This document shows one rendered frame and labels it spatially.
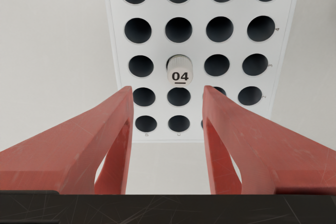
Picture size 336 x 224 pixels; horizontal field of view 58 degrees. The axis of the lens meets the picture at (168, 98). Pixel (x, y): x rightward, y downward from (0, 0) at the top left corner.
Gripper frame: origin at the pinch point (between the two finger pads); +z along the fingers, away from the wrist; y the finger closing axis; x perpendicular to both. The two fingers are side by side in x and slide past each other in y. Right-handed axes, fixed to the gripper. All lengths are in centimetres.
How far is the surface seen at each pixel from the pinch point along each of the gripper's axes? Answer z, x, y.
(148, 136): 3.5, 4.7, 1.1
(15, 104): 7.4, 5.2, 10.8
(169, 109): 3.5, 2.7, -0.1
